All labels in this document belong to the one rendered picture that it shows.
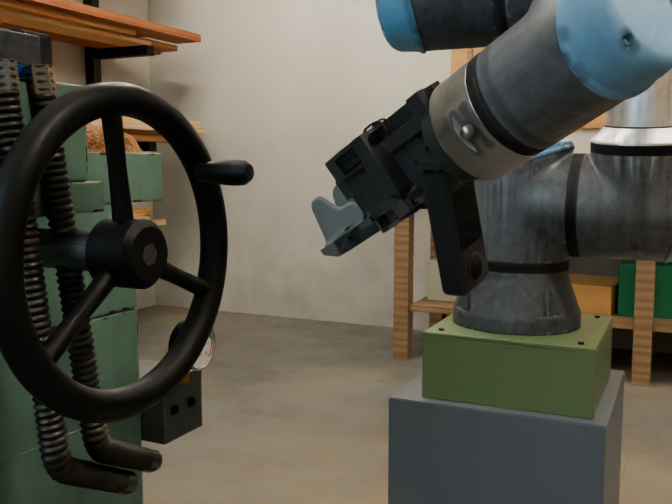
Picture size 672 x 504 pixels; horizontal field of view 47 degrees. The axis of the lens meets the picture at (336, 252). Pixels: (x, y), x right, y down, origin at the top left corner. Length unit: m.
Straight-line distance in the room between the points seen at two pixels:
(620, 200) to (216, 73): 3.76
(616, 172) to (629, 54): 0.56
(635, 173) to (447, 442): 0.45
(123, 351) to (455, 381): 0.46
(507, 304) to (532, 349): 0.08
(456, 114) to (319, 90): 3.74
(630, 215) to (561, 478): 0.36
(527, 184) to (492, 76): 0.55
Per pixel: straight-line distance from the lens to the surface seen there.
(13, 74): 0.70
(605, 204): 1.09
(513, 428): 1.10
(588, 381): 1.08
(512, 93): 0.56
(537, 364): 1.09
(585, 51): 0.54
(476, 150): 0.59
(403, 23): 0.70
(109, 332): 0.95
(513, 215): 1.12
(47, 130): 0.61
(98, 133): 0.97
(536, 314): 1.12
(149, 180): 0.99
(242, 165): 0.72
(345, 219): 0.71
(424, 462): 1.15
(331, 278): 4.32
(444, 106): 0.60
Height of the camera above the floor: 0.89
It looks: 7 degrees down
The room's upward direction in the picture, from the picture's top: straight up
